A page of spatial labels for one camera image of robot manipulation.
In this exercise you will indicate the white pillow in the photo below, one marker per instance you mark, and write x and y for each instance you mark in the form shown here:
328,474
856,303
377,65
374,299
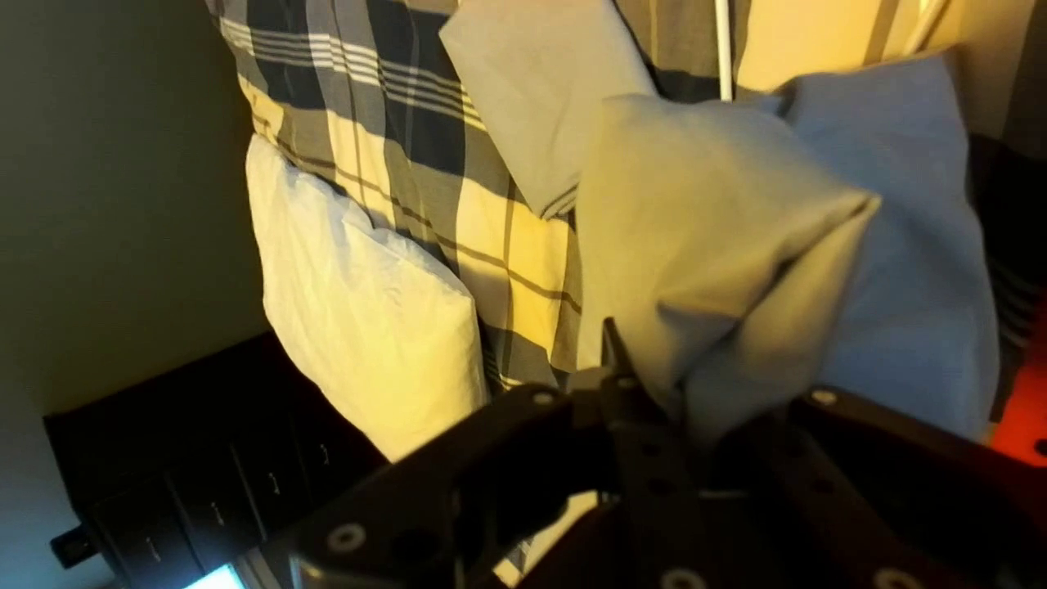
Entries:
362,317

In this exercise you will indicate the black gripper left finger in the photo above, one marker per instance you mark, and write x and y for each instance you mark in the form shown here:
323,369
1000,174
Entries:
644,492

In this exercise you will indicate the black dresser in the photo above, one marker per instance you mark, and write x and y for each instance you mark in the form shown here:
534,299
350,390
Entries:
218,469

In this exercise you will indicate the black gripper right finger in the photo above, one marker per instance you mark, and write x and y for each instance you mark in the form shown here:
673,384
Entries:
871,501

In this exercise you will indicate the plaid comforter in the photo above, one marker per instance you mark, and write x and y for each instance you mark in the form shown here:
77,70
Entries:
381,100

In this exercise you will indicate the small black device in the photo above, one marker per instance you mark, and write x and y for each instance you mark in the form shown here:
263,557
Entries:
77,545

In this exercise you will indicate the bright window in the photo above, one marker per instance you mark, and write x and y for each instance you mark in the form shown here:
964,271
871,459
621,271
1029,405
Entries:
218,576

